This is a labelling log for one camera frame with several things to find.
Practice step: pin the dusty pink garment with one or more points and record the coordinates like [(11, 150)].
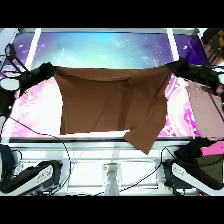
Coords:
[(205, 110)]

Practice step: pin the dark green garment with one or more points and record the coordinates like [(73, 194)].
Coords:
[(213, 166)]

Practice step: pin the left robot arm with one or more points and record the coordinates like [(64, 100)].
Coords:
[(31, 178)]

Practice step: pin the bright pink garment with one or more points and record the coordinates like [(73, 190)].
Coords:
[(213, 149)]

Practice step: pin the brown garment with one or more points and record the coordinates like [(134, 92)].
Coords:
[(110, 103)]

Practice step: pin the silver frame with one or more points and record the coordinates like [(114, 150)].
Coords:
[(110, 156)]

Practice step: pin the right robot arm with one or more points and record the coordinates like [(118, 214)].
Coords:
[(196, 176)]

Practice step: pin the black garment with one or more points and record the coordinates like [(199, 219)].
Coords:
[(191, 150)]

